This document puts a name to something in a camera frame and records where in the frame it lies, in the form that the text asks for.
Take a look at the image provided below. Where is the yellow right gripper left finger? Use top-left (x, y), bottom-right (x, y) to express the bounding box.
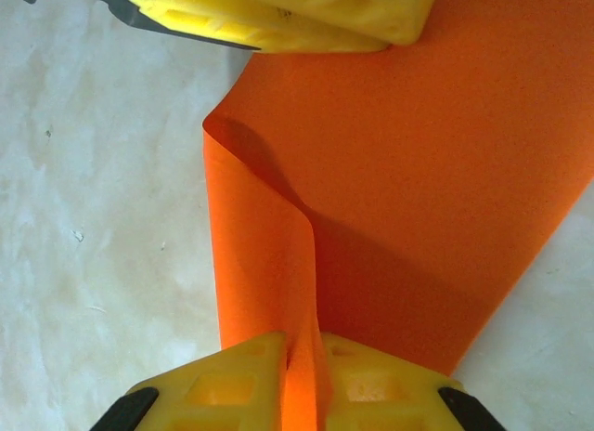
top-left (95, 331), bottom-right (290, 431)

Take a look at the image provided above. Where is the orange paper sheet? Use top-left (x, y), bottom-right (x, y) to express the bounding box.
top-left (201, 0), bottom-right (594, 431)

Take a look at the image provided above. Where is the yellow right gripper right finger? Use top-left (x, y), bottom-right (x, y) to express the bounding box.
top-left (319, 333), bottom-right (505, 431)

